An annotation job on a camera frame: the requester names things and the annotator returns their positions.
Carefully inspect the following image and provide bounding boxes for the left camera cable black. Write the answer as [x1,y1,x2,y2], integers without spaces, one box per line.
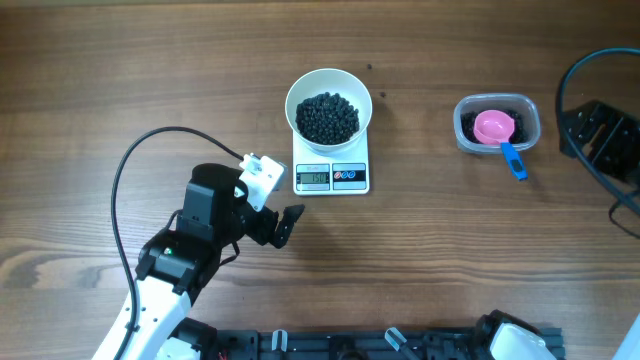
[109,125,246,360]

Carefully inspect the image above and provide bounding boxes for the white digital kitchen scale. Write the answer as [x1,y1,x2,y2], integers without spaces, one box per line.
[293,132,371,196]

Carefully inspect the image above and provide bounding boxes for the white bowl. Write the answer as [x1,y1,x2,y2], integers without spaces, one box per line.
[285,68,373,152]

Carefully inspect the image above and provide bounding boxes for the clear plastic container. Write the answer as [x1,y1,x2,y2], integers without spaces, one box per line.
[453,93,541,155]

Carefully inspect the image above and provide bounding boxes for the camera cable black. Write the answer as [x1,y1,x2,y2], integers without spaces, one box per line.
[555,47,639,238]
[109,125,246,360]

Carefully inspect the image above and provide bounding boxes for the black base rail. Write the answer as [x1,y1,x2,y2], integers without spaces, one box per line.
[212,329,471,360]

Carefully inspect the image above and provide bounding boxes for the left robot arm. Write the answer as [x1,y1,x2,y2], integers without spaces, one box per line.
[94,155,304,359]

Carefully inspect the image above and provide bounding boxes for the black beans in container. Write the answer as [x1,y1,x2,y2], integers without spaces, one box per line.
[460,109,528,144]

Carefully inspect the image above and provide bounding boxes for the black beans in bowl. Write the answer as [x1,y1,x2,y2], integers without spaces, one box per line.
[295,92,360,145]

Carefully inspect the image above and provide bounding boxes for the pink scoop blue handle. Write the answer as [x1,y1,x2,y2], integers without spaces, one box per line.
[473,110,528,181]

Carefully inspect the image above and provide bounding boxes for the right camera cable black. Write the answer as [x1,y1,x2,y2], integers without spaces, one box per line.
[555,47,639,238]

